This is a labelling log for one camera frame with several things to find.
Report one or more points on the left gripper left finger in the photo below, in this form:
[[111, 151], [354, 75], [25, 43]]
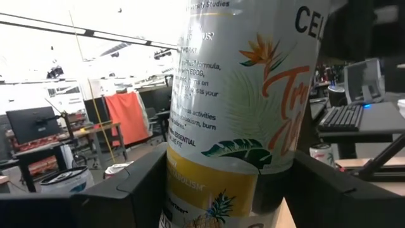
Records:
[[133, 202]]

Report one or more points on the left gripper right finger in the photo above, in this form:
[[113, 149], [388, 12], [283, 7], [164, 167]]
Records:
[[341, 209]]

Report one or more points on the Celsius Peach Vibe can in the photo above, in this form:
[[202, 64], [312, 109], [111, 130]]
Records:
[[322, 154]]

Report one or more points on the Celsius Arctic Vibe can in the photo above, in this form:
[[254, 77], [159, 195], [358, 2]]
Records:
[[66, 182]]

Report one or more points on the Celsius Tropical Vibe can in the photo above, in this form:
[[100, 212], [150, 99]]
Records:
[[221, 95]]

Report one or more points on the black stand leg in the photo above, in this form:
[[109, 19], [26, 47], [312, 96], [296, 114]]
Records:
[[379, 156]]

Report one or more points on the wooden table grey legs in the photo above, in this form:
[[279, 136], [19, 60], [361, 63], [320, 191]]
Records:
[[107, 125]]

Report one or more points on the red cloth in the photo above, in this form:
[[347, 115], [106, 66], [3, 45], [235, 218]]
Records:
[[126, 117]]

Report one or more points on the thin hanging pole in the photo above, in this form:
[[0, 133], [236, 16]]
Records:
[[100, 120]]

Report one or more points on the backlit computer keyboard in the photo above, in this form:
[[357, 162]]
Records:
[[341, 117]]

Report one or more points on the grey desk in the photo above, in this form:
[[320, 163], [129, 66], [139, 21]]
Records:
[[379, 120]]

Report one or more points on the black table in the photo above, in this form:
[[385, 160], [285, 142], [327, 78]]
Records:
[[38, 152]]

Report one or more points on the black cup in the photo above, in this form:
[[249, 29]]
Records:
[[336, 96]]

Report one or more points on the black computer monitor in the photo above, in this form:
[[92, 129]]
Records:
[[33, 125]]

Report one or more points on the grey monitor back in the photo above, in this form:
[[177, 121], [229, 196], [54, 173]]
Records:
[[360, 79]]

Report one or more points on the black hanging device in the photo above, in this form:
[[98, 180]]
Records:
[[55, 72]]

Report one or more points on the ceiling light strip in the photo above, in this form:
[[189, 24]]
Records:
[[41, 24], [120, 38]]

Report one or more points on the black ceiling beam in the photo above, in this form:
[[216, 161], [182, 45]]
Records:
[[89, 32]]

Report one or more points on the black aluminium table frame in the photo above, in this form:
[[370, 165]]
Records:
[[386, 175]]

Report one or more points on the black ceiling camera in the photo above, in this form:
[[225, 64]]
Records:
[[163, 54]]

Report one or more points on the silver ceiling duct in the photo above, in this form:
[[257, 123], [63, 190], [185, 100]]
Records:
[[115, 49]]

